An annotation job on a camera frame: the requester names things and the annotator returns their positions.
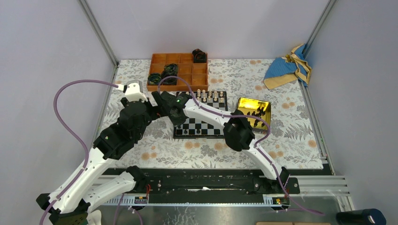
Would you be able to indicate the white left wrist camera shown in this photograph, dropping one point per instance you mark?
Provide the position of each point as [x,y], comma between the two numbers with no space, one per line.
[132,92]

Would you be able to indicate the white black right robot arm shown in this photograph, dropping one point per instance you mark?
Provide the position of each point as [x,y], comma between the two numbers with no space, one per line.
[237,131]

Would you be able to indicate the green white checkered paper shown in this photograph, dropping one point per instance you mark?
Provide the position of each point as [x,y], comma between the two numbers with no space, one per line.
[94,218]

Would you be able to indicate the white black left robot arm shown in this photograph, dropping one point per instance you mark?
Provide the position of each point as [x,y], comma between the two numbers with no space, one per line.
[75,199]

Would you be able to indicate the black green coil left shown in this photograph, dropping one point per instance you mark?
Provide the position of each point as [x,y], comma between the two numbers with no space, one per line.
[154,79]

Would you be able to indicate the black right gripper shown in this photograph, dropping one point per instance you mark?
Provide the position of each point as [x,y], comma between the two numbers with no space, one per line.
[178,122]

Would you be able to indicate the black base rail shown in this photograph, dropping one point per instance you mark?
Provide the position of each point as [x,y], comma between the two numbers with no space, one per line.
[241,186]

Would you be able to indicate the black coil compartment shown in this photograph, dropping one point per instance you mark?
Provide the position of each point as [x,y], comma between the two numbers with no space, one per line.
[169,73]
[199,56]

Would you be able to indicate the black silver chess board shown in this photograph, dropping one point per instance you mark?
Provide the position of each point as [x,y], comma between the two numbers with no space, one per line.
[216,99]

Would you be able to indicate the black coil top compartment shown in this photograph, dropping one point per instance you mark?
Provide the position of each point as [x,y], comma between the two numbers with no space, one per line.
[199,56]

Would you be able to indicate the blue yellow cloth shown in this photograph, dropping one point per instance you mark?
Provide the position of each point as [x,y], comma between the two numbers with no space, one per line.
[291,67]

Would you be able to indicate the black coil middle compartment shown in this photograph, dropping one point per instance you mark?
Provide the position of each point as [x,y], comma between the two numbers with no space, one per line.
[169,73]

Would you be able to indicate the black cylinder bottom right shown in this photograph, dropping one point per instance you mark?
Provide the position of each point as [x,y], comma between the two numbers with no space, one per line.
[361,217]

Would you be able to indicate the orange compartment tray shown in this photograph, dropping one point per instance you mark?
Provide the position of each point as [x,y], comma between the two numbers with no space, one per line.
[195,74]

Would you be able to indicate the gold tin of black pieces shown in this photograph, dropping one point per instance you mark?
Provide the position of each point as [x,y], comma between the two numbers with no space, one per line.
[257,108]

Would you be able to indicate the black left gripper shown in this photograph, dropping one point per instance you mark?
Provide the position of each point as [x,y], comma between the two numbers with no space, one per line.
[152,108]

